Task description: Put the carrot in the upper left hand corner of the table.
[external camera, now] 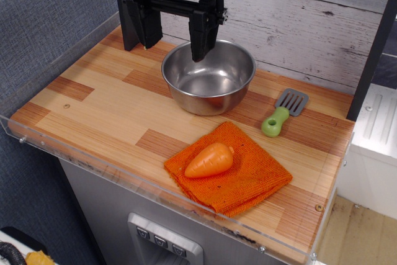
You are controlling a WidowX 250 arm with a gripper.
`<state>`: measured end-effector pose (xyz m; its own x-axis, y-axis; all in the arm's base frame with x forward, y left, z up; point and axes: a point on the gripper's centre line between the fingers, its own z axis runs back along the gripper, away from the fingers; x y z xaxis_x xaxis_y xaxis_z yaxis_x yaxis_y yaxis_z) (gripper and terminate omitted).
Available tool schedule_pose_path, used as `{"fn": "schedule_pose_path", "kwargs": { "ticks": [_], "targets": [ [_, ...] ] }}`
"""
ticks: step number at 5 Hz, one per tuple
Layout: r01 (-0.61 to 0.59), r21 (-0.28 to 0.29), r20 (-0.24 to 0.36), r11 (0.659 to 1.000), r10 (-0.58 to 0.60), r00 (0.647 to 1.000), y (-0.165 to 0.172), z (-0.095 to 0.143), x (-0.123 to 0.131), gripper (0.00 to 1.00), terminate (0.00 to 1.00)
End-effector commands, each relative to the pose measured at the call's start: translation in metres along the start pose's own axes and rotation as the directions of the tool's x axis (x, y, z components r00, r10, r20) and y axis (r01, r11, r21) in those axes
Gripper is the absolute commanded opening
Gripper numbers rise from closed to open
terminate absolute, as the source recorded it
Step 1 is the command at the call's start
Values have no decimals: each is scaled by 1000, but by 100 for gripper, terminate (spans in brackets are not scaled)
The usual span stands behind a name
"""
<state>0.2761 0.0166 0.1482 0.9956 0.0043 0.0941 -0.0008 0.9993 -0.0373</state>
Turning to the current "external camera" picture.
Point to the grey spatula green handle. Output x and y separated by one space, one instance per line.
290 103

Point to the orange plastic toy carrot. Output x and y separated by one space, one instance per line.
215 159

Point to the silver metal bowl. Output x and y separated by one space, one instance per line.
212 86

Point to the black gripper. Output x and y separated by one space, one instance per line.
204 18

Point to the clear acrylic table guard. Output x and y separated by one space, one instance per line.
110 110

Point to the white toy sink unit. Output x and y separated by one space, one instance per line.
368 173

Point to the yellow object bottom left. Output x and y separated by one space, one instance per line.
38 258

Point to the orange folded cloth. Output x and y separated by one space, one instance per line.
253 177

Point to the grey toy fridge cabinet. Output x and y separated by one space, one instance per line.
106 206

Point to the black right frame post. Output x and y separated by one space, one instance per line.
373 58

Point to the silver dispenser button panel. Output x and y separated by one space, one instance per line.
155 244

